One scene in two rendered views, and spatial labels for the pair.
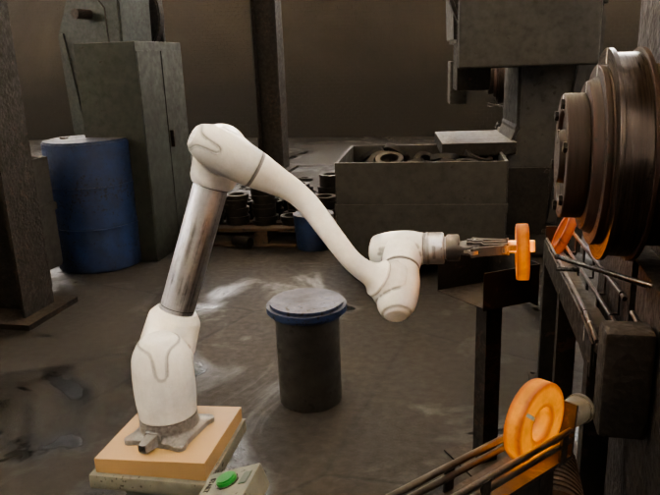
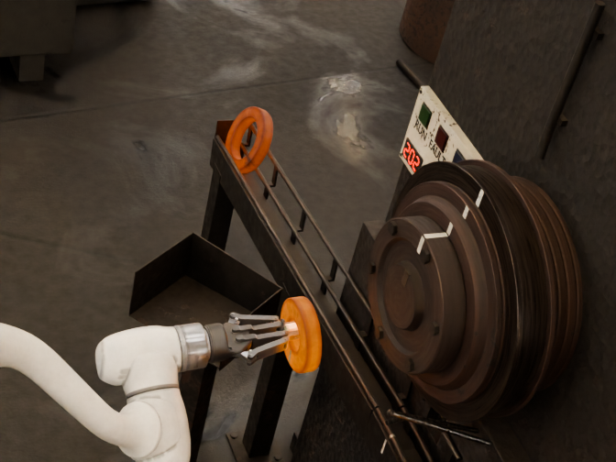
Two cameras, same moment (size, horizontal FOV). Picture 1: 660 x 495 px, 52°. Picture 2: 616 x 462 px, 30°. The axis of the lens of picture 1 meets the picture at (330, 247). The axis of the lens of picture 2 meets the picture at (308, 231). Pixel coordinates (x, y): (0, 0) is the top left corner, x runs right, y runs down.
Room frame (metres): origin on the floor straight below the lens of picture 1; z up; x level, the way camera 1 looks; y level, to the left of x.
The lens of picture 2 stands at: (0.52, 0.66, 2.42)
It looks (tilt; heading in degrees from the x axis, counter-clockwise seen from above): 38 degrees down; 317
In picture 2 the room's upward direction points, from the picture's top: 15 degrees clockwise
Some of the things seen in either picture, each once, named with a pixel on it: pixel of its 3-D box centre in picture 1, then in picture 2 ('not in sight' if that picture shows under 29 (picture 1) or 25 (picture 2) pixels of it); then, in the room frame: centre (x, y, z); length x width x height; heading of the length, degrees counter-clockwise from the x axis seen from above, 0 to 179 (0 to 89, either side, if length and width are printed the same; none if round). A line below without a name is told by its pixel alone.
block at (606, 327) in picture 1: (625, 379); not in sight; (1.27, -0.61, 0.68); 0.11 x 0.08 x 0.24; 77
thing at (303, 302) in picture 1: (308, 350); not in sight; (2.50, 0.10, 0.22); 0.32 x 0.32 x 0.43
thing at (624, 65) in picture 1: (614, 155); (459, 290); (1.50, -0.65, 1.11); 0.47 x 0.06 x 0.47; 167
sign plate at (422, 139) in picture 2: not in sight; (438, 158); (1.81, -0.83, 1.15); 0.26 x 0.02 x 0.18; 167
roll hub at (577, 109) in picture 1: (569, 156); (412, 295); (1.52, -0.55, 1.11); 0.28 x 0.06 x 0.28; 167
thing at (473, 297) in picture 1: (483, 360); (187, 388); (2.04, -0.50, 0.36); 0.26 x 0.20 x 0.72; 22
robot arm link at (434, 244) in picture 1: (435, 247); (191, 346); (1.79, -0.29, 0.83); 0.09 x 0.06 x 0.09; 167
